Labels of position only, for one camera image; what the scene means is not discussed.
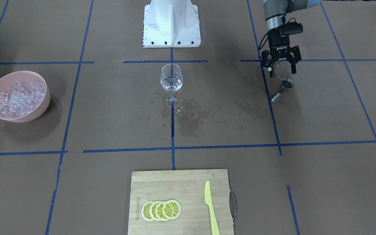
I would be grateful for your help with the pile of ice cubes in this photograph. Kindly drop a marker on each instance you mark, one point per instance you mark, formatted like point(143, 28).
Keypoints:
point(22, 98)

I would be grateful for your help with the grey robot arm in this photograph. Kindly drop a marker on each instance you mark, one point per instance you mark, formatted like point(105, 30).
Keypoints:
point(276, 12)

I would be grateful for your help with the bamboo cutting board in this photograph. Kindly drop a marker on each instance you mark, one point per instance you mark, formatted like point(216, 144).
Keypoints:
point(187, 187)

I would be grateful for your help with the lemon slice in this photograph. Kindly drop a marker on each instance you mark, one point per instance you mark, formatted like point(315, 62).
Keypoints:
point(159, 211)
point(146, 211)
point(171, 209)
point(152, 210)

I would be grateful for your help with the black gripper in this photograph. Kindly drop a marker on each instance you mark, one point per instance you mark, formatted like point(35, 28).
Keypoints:
point(277, 42)

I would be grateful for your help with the steel jigger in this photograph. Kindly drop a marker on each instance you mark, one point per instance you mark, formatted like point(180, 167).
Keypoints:
point(285, 84)

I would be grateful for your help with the clear wine glass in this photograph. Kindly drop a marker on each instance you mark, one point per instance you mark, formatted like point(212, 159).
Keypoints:
point(171, 81)

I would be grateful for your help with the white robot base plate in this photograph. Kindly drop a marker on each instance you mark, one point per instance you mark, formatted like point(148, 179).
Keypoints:
point(171, 23)

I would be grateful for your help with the pink bowl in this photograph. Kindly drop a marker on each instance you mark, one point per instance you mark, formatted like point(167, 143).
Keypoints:
point(8, 81)

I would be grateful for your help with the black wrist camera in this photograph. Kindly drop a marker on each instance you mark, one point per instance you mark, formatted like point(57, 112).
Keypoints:
point(290, 28)

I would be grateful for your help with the yellow plastic knife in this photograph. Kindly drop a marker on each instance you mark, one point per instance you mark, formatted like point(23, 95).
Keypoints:
point(209, 202)

